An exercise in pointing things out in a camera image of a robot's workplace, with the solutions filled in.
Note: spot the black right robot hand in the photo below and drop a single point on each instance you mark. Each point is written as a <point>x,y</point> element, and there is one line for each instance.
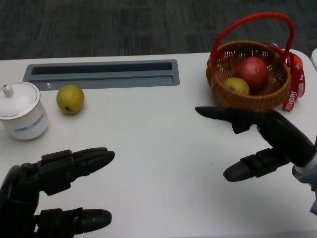
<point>284,138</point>

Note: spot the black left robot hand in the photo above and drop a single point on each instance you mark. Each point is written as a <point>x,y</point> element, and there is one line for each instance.
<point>29,188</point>

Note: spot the red apple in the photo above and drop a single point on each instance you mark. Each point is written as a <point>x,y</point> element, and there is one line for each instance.
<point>252,72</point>

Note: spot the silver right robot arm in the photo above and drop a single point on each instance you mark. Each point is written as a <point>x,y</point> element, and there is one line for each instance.
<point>308,173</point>

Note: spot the red birthday ribbon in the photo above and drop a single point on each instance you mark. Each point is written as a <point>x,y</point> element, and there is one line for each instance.
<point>298,79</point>

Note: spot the white lidded ceramic mug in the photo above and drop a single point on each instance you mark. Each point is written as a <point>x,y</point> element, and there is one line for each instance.
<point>22,116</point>

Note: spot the small yellow-green pear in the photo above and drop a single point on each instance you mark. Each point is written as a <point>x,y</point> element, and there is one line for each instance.
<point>235,85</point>

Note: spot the neighbouring white table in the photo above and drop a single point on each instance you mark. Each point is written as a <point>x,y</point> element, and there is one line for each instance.
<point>314,59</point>

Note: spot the large yellow-green pear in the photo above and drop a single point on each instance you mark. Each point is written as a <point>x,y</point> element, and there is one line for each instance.
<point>70,98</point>

